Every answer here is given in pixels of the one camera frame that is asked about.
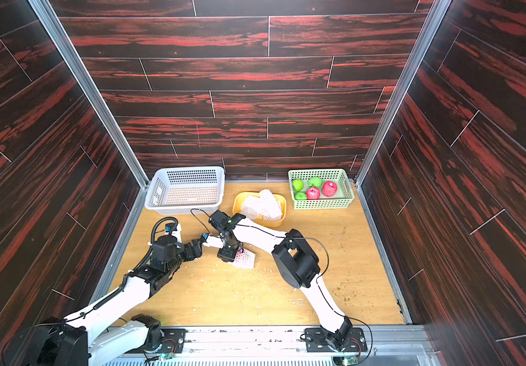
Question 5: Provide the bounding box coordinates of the green apple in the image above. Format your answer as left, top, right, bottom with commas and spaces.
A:
294, 192, 307, 201
291, 179, 304, 192

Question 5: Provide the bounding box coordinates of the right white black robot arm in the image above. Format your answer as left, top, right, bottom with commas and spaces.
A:
206, 210, 353, 352

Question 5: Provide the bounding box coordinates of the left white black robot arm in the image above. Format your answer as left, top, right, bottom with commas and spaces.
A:
2, 235, 206, 365

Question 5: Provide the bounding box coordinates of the yellow plastic tub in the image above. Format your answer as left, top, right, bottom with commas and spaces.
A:
231, 191, 288, 228

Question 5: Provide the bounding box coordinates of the white plastic mesh basket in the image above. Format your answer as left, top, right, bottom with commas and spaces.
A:
145, 166, 225, 216

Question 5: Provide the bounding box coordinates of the green plastic mesh basket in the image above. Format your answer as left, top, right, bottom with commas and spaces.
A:
288, 169, 354, 210

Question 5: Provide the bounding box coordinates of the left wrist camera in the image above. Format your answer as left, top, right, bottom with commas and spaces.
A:
165, 222, 182, 242

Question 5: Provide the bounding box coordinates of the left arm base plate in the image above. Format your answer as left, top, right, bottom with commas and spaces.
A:
126, 327, 187, 355

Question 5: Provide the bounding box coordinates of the front aluminium rail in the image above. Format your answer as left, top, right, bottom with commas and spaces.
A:
103, 326, 443, 365

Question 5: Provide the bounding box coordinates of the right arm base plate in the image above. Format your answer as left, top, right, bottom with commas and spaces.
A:
300, 327, 368, 353

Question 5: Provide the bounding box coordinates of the left aluminium frame post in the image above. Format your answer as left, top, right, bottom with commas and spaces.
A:
28, 0, 150, 190

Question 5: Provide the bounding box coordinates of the aluminium frame post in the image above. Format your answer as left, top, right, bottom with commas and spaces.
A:
28, 0, 150, 190
354, 0, 452, 192

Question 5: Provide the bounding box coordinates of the right aluminium frame post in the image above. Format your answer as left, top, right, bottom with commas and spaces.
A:
354, 0, 452, 192

